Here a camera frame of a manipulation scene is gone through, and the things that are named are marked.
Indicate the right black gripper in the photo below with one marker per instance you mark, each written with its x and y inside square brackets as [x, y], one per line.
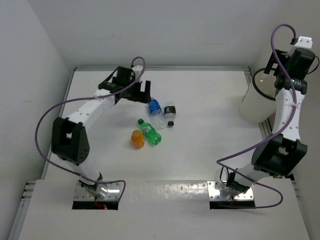
[271, 63]

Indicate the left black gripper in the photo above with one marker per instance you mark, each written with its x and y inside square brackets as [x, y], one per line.
[139, 96]

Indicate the blue-label plastic bottle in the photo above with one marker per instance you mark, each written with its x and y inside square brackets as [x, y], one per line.
[156, 114]

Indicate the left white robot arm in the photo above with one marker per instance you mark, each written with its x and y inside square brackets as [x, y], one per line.
[69, 135]

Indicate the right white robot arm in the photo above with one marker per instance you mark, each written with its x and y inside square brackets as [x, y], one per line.
[279, 155]

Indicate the white bin black rim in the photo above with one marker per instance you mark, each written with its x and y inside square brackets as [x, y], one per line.
[259, 101]

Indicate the black-label small bottle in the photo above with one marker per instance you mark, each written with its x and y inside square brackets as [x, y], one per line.
[170, 113]

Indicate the orange juice bottle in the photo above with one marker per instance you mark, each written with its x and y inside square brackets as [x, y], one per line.
[137, 139]

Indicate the green plastic bottle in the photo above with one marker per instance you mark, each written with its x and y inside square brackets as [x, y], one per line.
[149, 132]

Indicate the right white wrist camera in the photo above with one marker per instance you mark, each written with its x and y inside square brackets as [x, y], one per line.
[302, 42]

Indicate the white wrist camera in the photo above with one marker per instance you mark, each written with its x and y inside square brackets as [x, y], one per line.
[302, 42]
[137, 69]

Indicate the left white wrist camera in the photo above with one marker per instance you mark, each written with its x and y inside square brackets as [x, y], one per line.
[137, 69]

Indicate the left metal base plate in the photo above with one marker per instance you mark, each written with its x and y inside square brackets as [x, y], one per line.
[110, 190]

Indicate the metal base plate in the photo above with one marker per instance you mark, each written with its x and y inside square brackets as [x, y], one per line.
[218, 192]
[110, 190]

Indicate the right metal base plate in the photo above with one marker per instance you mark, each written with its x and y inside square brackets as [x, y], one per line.
[218, 192]

